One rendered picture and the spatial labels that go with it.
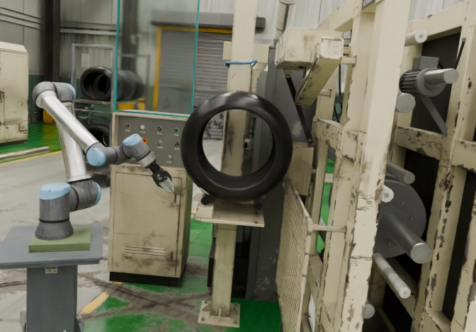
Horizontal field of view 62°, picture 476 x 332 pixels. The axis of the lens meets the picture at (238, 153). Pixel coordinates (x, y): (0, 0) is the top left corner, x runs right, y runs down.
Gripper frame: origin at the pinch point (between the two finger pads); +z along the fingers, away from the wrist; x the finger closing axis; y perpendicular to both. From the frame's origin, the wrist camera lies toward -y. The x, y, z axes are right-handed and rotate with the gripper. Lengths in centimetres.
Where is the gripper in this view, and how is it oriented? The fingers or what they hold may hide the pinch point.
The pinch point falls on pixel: (171, 190)
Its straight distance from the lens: 223.1
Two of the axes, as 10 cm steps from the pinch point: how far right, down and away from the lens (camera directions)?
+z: 5.4, 7.8, 3.1
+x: 7.9, -6.0, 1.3
